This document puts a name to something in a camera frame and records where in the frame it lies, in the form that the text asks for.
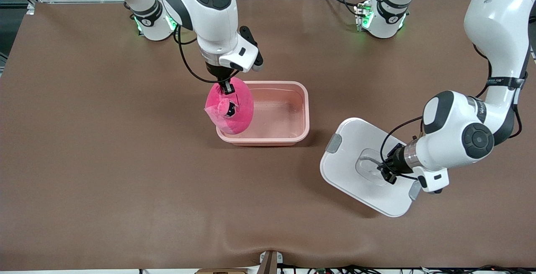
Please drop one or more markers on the white lid with grey clips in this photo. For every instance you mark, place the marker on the white lid with grey clips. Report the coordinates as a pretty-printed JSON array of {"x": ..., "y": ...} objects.
[{"x": 347, "y": 169}]

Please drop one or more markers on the brown table mat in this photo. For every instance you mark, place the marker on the brown table mat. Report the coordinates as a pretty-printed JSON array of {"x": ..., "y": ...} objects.
[{"x": 104, "y": 161}]

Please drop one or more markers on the pink plush octopus toy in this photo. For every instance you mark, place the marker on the pink plush octopus toy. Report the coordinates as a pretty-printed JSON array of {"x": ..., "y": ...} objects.
[{"x": 238, "y": 115}]

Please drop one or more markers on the pink plastic storage box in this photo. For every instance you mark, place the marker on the pink plastic storage box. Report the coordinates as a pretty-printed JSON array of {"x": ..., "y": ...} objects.
[{"x": 284, "y": 110}]

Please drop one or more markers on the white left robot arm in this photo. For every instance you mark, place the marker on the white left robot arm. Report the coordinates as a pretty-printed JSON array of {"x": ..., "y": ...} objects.
[{"x": 494, "y": 27}]

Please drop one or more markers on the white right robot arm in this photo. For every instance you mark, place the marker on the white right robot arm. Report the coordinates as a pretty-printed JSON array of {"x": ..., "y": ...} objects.
[{"x": 209, "y": 6}]

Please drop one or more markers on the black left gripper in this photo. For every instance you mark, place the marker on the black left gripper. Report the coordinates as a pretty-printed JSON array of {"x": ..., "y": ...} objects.
[{"x": 395, "y": 162}]

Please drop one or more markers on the metal table edge bracket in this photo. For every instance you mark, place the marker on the metal table edge bracket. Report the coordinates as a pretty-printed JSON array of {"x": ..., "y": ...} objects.
[{"x": 270, "y": 262}]

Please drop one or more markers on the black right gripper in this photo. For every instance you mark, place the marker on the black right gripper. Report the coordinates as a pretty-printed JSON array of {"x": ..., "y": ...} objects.
[{"x": 218, "y": 73}]

